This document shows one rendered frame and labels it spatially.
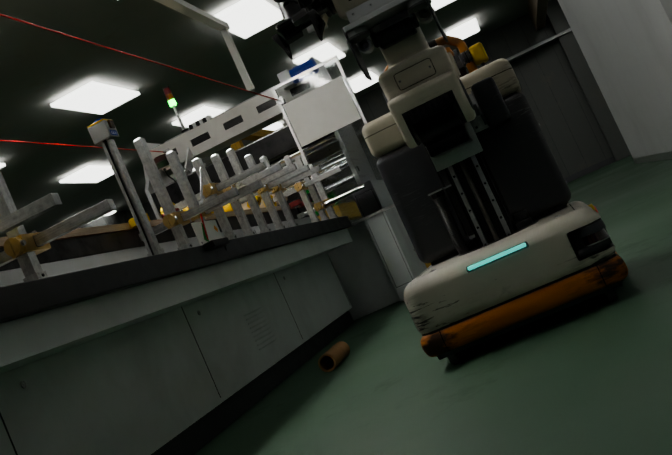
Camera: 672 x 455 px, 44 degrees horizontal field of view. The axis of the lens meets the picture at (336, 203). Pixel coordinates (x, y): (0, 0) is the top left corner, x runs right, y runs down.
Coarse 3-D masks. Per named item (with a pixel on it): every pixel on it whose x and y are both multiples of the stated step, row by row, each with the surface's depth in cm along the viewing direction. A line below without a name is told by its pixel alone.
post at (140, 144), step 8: (136, 144) 322; (144, 144) 323; (144, 152) 322; (144, 160) 322; (152, 160) 323; (144, 168) 322; (152, 168) 321; (152, 176) 321; (160, 176) 324; (152, 184) 321; (160, 184) 321; (160, 192) 321; (160, 200) 321; (168, 200) 321; (168, 208) 320; (176, 232) 320; (184, 232) 322; (176, 240) 320; (184, 240) 319
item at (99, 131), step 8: (104, 120) 295; (112, 120) 301; (88, 128) 296; (96, 128) 296; (104, 128) 295; (112, 128) 299; (96, 136) 296; (104, 136) 295; (112, 136) 296; (96, 144) 297
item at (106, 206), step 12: (96, 204) 222; (108, 204) 221; (72, 216) 223; (84, 216) 223; (96, 216) 222; (48, 228) 225; (60, 228) 224; (72, 228) 224; (36, 240) 226; (48, 240) 225; (0, 264) 229
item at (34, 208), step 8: (40, 200) 197; (48, 200) 197; (56, 200) 198; (24, 208) 198; (32, 208) 198; (40, 208) 198; (48, 208) 197; (8, 216) 199; (16, 216) 199; (24, 216) 199; (32, 216) 198; (0, 224) 200; (8, 224) 200; (16, 224) 199; (0, 232) 200
